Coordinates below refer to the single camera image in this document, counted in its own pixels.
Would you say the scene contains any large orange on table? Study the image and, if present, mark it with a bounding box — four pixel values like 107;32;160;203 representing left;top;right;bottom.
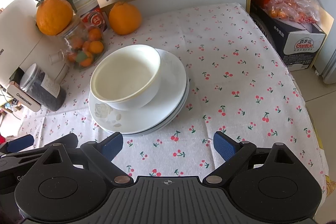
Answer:
108;2;142;35

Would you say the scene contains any large cream bowl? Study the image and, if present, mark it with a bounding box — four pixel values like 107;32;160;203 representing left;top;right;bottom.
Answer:
90;44;161;110

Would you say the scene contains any white kitchen appliance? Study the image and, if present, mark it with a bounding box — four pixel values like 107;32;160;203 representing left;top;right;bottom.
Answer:
1;0;69;87

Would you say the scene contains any large orange on jar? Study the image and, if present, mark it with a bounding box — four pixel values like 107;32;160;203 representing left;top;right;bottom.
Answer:
35;0;77;36

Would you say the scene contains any Ganten water carton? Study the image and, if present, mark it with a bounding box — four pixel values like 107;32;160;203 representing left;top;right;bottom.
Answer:
250;6;326;71

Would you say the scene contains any small white bowl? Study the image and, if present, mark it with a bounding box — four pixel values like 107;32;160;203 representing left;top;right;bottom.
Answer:
102;65;162;111

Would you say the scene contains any jar of black contents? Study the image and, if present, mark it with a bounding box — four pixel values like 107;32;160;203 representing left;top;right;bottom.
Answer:
19;63;67;111

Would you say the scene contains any plastic bag of oranges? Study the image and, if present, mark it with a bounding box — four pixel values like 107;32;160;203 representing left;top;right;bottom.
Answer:
265;0;321;24

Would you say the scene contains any pink floral undercloth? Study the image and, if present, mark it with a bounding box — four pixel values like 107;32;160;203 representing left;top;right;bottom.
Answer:
313;125;335;198

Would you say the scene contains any glass jar of tangerines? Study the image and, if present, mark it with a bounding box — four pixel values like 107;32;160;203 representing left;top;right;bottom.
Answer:
49;15;105;70

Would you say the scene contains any blue patterned plate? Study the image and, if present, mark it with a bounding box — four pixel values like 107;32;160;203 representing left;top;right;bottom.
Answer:
105;77;190;136

